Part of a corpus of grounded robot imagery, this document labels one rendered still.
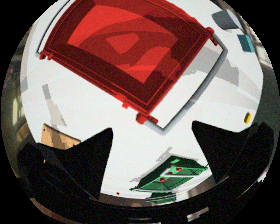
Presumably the green plastic tray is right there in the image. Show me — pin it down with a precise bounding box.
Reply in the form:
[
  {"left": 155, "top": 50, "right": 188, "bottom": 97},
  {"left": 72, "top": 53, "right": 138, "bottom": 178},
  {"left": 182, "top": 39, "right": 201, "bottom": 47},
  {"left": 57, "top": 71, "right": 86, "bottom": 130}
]
[{"left": 135, "top": 154, "right": 209, "bottom": 189}]

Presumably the teal block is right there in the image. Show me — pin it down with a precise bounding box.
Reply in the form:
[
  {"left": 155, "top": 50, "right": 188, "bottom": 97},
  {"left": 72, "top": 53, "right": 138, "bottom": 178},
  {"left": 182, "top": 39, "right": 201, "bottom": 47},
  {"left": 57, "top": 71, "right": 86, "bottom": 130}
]
[{"left": 236, "top": 34, "right": 255, "bottom": 53}]

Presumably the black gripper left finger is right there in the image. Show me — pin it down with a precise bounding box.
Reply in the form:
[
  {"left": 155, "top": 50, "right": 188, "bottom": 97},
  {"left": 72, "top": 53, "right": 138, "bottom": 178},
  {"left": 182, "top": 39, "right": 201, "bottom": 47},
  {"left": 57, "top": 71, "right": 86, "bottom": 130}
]
[{"left": 36, "top": 127, "right": 114, "bottom": 201}]

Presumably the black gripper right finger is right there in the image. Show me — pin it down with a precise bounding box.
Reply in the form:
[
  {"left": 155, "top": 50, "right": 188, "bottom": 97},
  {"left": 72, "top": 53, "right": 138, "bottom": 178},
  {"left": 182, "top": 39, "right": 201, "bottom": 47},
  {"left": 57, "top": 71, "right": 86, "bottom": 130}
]
[{"left": 191, "top": 121, "right": 259, "bottom": 184}]

